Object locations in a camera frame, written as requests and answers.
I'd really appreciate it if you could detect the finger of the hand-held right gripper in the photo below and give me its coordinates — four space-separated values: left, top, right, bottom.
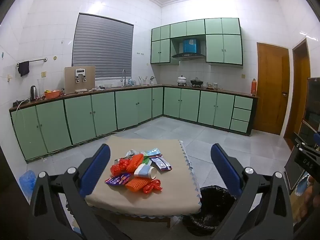
294 132 320 155

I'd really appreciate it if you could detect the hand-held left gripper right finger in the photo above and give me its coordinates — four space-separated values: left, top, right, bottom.
200 144 294 240

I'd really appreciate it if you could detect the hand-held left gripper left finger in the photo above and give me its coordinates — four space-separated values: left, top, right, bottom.
29 144 133 240

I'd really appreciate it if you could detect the purple wrapper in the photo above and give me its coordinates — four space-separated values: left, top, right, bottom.
105 173 133 187

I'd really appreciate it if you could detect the black bag trash bin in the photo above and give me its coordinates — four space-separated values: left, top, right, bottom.
182 185 237 236

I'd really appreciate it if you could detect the orange mesh net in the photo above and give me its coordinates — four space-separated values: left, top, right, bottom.
125 177 150 192
124 154 145 173

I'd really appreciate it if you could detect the white blue paper cup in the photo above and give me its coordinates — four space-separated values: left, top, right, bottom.
134 163 157 180

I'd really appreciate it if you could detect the red ribbon wrapper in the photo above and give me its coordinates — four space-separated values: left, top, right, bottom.
143 179 162 194

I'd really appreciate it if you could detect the light blue wrapper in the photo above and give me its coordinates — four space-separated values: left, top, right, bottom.
144 148 163 157

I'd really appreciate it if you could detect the silver snack packet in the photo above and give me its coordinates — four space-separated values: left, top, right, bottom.
151 155 172 172

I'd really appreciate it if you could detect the white blue scalloped cloth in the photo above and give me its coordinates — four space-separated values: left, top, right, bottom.
179 140 202 218

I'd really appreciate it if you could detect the printed cardboard box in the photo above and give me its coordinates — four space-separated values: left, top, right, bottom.
294 172 320 227

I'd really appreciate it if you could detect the green drawer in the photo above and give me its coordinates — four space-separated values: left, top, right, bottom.
232 107 252 122
234 96 253 110
230 119 250 133

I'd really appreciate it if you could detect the green base cabinet unit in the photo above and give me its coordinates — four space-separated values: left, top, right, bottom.
9 85 258 163

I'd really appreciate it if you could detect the table with beige cloth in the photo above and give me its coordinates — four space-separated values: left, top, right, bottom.
85 135 202 217

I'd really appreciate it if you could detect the wooden door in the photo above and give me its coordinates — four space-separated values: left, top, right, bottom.
252 42 290 135

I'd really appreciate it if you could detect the blue plastic bag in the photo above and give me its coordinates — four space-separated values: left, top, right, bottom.
19 170 37 198

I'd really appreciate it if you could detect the wooden table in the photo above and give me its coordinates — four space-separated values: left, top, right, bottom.
115 214 173 228

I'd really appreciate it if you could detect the orange basket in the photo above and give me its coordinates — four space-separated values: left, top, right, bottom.
44 89 61 99

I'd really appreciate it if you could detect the brown water dispenser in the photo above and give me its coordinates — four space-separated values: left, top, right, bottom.
64 66 96 94

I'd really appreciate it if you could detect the range hood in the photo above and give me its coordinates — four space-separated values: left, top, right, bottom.
171 38 206 61

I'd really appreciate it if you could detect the grey window blind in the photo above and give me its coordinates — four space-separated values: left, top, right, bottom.
72 13 134 81

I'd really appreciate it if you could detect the metal towel bar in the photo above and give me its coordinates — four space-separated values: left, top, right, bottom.
16 58 47 67

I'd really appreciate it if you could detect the dark towel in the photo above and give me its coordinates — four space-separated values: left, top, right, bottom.
17 61 30 77

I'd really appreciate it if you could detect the wooden door frame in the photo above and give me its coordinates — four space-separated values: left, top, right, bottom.
284 39 312 148

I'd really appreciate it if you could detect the white cable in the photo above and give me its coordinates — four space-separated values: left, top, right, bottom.
11 97 28 130

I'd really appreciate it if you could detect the green wall cabinet unit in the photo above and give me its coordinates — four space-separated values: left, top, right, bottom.
150 17 244 68

